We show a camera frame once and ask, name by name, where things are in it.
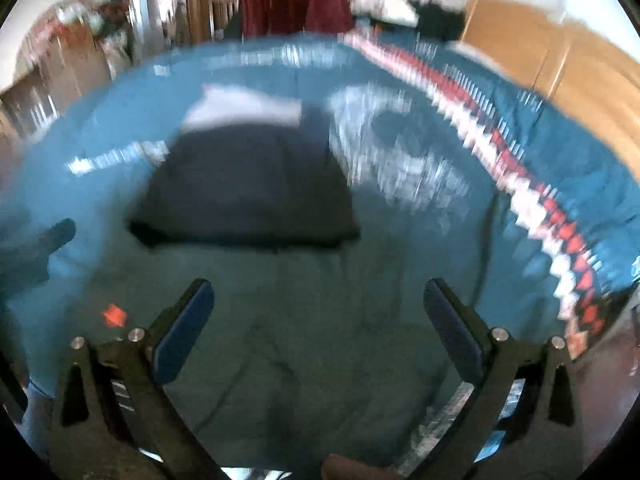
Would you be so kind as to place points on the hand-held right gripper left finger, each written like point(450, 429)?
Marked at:
point(184, 340)

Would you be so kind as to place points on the wooden headboard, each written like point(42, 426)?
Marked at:
point(525, 45)

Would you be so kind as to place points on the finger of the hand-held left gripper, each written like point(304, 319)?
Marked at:
point(50, 240)

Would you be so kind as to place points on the navy and grey jacket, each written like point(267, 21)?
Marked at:
point(250, 185)

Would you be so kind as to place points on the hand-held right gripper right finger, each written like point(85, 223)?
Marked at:
point(452, 332)

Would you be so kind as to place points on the blue printed blanket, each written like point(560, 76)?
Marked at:
point(300, 310)

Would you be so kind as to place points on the dark red garment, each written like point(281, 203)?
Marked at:
point(295, 5)

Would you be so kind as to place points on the wooden wardrobe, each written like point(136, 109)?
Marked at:
point(200, 0)

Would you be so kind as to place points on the cluttered wooden cabinet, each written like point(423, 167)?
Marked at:
point(55, 70)

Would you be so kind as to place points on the dark red nightstand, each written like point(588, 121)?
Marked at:
point(607, 360)

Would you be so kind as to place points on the wooden chair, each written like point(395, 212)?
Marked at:
point(220, 10)

